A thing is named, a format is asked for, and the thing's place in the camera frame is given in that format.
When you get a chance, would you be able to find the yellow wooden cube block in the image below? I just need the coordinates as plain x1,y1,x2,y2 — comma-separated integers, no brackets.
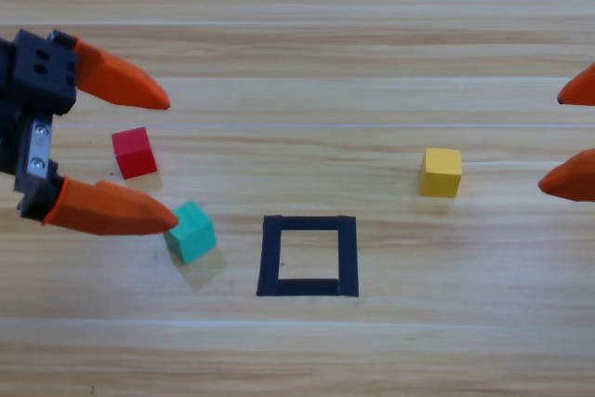
419,147,463,198

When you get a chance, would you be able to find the red wooden cube block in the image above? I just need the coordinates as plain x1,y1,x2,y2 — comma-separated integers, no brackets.
111,126,159,180

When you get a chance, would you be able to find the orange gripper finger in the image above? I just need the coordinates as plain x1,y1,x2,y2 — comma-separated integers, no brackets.
557,62,595,107
537,148,595,204

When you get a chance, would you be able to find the green wooden cube block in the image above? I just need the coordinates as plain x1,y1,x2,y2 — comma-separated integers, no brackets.
163,200,218,265

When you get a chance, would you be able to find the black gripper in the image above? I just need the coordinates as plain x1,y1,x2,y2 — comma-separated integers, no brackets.
0,28,180,237

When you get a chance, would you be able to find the black tape square outline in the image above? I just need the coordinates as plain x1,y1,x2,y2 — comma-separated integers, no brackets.
256,215,360,298

